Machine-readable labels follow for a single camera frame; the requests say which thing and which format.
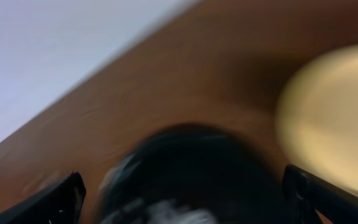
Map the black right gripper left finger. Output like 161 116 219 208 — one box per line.
0 172 86 224

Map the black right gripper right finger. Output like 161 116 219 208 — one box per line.
282 165 358 224

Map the yellow plate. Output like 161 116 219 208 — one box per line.
275 45 358 196

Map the round black tray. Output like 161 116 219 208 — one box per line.
97 124 293 223

